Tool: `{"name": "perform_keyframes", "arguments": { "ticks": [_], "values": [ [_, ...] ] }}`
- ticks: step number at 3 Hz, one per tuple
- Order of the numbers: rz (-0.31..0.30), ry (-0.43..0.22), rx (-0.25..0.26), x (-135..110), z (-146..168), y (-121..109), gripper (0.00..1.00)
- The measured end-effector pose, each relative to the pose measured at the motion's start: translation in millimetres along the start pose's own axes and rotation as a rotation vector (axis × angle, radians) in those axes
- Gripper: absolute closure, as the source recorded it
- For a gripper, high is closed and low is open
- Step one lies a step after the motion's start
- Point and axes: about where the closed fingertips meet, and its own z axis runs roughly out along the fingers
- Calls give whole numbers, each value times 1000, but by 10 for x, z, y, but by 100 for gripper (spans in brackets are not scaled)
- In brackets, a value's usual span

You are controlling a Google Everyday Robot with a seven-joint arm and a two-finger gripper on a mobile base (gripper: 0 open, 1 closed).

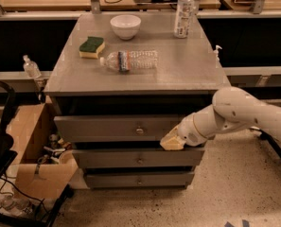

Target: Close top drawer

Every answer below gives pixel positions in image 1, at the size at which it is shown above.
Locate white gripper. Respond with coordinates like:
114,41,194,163
160,113,207,150

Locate grey top drawer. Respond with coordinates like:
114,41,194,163
54,114,183,143

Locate grey drawer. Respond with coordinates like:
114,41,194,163
84,171,194,189
73,148,204,168
54,114,183,143

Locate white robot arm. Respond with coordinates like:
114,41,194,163
160,87,281,150

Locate grey middle drawer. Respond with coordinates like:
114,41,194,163
73,148,204,168

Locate grey drawer cabinet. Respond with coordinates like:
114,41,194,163
44,12,229,189

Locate grey bottom drawer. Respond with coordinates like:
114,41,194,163
84,171,194,189

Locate lying clear plastic bottle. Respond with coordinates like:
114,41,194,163
99,50,159,73

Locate white pump bottle right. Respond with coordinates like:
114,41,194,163
213,44,222,61

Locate black chair base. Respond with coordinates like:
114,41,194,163
260,131,281,159

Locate green yellow sponge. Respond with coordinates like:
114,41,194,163
79,36,105,59

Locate white ceramic bowl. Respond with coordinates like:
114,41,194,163
110,14,141,40

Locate cardboard box with items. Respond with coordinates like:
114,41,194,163
7,104,78,199

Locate standing clear plastic bottle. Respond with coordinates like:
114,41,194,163
174,0,195,38

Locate small sanitizer bottle left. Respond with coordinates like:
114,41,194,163
23,55,42,79

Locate black cart frame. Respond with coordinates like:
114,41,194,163
0,81,73,227

